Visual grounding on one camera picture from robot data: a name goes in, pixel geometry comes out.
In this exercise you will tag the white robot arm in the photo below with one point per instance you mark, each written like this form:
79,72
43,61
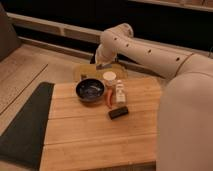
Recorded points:
185,115

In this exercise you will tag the orange carrot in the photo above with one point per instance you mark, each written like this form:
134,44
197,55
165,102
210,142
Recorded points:
109,98

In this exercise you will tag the small white bottle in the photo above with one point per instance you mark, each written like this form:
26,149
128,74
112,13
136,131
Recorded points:
120,93

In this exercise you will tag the dark blue bowl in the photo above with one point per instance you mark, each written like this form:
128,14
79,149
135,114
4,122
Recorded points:
90,90

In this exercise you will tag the black rectangular block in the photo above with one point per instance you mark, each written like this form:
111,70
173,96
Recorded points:
118,112

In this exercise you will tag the dark grey floor mat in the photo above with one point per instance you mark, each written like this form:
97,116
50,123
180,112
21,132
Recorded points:
22,141

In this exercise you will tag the wooden shelf rail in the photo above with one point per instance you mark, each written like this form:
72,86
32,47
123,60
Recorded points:
60,30

